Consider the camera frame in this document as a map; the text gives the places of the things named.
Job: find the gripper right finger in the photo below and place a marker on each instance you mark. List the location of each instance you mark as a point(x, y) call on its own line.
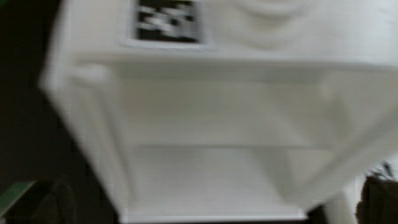
point(378, 206)

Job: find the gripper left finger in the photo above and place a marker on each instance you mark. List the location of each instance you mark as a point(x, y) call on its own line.
point(38, 203)

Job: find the white cabinet body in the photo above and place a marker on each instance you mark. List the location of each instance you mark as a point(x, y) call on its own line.
point(228, 97)

